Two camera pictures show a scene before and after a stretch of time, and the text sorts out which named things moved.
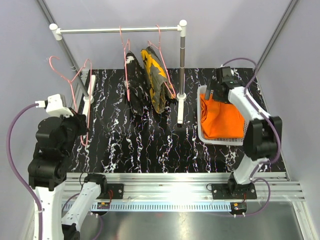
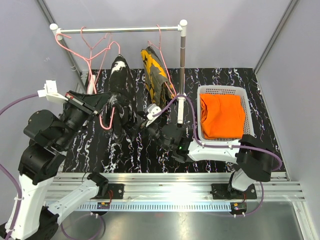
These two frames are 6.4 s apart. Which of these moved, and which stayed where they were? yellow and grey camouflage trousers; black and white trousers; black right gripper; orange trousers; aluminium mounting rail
Moved: black and white trousers; black right gripper
Stayed: orange trousers; aluminium mounting rail; yellow and grey camouflage trousers
